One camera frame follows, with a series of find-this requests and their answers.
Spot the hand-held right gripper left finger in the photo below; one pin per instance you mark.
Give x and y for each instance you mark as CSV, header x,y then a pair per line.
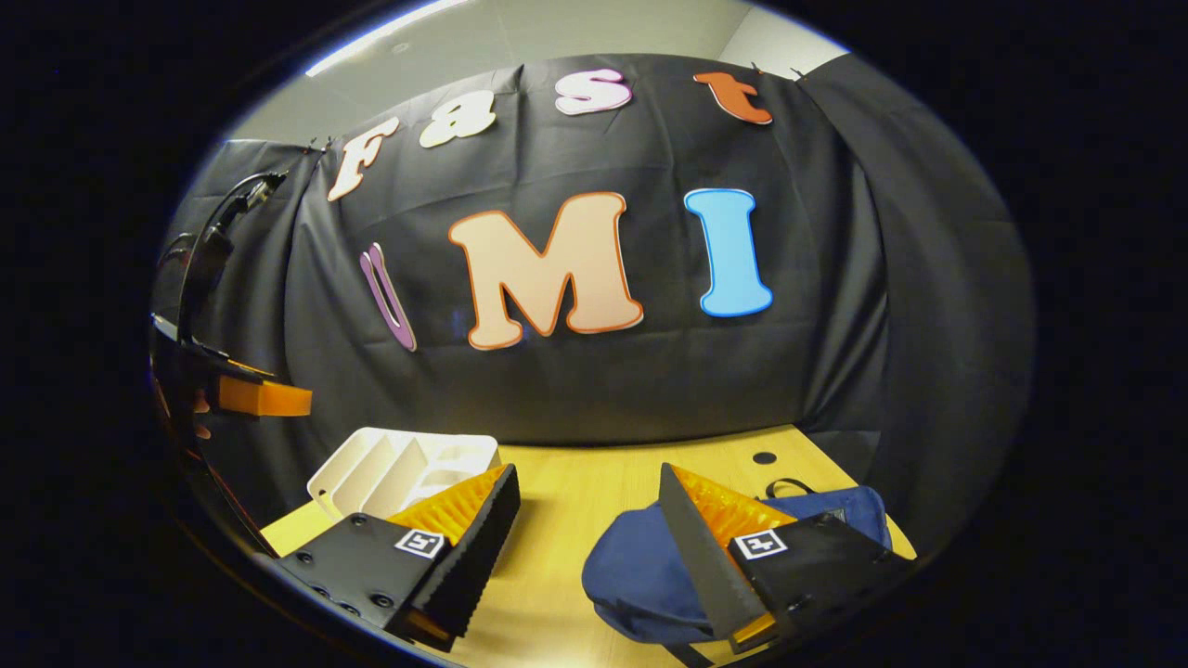
x,y
469,557

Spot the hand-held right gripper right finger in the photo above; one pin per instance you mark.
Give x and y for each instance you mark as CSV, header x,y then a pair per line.
x,y
715,566

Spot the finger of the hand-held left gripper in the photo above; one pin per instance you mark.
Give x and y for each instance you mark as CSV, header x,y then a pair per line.
x,y
269,399

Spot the blue schoolbag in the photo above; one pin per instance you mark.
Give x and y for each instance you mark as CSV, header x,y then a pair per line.
x,y
640,575

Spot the white bookshelf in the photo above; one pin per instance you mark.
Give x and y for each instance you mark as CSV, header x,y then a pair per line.
x,y
371,468

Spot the black backdrop cloth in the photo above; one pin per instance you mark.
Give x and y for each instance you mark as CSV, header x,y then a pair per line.
x,y
603,380

